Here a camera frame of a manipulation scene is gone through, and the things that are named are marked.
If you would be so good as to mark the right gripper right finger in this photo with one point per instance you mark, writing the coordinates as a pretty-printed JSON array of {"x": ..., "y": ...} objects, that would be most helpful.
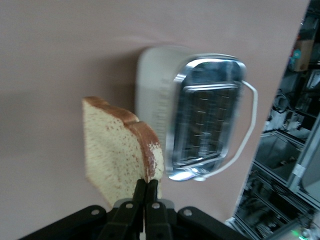
[{"x": 157, "y": 222}]

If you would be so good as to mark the grey aluminium rack frame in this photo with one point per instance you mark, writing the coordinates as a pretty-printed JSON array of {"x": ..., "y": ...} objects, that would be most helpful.
[{"x": 297, "y": 170}]

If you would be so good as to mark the cardboard box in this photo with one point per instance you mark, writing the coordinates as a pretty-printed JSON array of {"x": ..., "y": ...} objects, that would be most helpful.
[{"x": 303, "y": 57}]

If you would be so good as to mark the slice of brown-crust bread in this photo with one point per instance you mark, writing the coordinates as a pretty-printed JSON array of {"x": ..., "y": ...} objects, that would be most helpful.
[{"x": 110, "y": 150}]

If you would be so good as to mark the brown table cover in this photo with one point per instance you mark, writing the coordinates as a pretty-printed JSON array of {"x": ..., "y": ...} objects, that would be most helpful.
[{"x": 50, "y": 50}]

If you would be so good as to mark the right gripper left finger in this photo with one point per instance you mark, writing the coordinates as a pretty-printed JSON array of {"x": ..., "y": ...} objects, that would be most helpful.
[{"x": 130, "y": 220}]

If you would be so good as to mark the cream and chrome toaster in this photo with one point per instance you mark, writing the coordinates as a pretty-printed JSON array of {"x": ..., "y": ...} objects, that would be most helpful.
[{"x": 155, "y": 75}]

